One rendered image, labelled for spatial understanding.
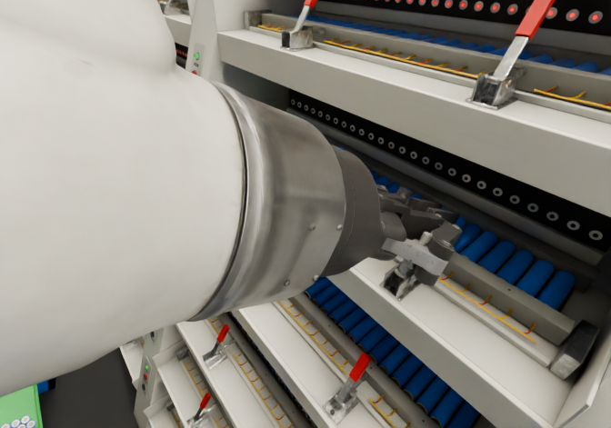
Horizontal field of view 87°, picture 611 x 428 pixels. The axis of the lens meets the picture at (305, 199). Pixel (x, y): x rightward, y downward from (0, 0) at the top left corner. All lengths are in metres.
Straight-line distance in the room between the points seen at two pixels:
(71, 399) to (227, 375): 0.70
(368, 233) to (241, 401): 0.58
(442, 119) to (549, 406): 0.25
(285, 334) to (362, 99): 0.37
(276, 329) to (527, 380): 0.34
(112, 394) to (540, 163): 1.28
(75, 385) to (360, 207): 1.28
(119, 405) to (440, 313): 1.11
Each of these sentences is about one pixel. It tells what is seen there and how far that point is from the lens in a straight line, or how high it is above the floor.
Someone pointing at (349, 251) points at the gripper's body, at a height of 1.02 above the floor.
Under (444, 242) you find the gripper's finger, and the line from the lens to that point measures 0.20.
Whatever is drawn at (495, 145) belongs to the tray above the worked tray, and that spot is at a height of 1.08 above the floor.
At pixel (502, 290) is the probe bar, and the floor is 0.95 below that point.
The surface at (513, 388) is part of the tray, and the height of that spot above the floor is 0.91.
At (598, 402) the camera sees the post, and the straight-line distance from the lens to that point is 0.33.
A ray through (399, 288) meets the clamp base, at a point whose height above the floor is 0.92.
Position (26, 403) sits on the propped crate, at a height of 0.05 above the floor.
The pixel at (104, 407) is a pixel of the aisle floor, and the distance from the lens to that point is 1.32.
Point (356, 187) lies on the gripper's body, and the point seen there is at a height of 1.05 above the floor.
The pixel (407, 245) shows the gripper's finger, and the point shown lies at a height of 1.02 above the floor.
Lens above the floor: 1.09
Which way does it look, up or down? 21 degrees down
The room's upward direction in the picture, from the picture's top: 18 degrees clockwise
